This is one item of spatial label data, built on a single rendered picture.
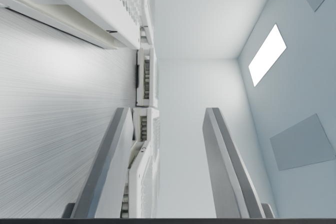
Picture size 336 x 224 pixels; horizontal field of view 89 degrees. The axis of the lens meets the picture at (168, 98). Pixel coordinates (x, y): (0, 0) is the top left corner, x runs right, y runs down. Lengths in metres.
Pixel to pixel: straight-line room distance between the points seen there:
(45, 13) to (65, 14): 0.03
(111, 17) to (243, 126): 4.10
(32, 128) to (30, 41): 0.08
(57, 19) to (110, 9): 0.05
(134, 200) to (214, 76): 4.41
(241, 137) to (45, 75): 4.01
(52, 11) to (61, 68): 0.07
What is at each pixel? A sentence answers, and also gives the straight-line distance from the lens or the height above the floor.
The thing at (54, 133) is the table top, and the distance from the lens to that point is 0.24.
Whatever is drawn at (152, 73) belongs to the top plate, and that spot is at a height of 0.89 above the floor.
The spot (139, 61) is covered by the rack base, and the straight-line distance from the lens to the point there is 0.74.
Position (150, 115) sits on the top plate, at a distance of 0.63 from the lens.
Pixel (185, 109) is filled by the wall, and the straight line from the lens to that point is 4.05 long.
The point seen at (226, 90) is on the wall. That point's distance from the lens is 4.53.
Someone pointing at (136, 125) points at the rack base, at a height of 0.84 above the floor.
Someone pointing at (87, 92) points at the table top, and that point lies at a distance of 0.31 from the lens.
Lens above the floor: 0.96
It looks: level
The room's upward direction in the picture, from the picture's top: 90 degrees clockwise
